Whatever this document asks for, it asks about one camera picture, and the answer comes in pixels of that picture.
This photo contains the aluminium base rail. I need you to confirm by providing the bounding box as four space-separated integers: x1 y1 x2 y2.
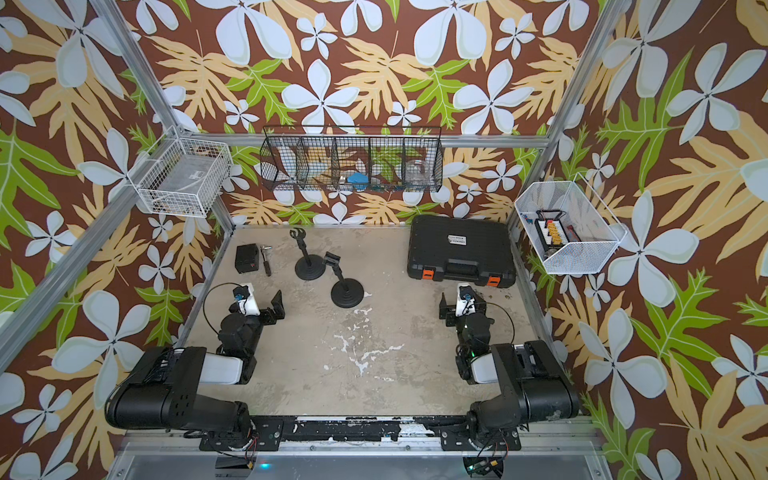
108 416 612 479

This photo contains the black microphone stand pole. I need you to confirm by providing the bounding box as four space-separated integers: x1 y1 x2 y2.
289 227 311 265

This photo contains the small black box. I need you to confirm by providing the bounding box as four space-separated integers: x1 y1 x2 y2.
234 243 260 274

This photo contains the black wire basket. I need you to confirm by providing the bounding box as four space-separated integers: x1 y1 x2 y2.
258 125 445 192

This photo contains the black round stand base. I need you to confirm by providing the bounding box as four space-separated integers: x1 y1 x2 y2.
294 254 326 281

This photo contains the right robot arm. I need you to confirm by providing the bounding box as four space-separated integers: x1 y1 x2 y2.
438 284 581 451

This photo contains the black plastic tool case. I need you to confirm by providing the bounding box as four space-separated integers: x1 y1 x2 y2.
406 215 517 288

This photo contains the blue object in basket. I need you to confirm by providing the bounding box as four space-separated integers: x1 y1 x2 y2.
347 172 369 188

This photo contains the screw bit box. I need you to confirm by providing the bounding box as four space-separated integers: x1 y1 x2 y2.
534 209 581 251

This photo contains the white mesh basket right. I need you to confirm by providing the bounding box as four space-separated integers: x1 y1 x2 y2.
515 175 627 276

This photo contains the small ratchet screwdriver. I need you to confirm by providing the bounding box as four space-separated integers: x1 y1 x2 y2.
259 245 272 277

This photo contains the white wire basket left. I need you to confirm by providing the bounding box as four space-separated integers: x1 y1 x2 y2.
132 127 233 218

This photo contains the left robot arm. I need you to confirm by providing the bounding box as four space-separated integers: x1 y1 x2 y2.
105 284 285 452

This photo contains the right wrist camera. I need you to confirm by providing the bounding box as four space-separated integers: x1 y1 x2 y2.
455 284 476 317

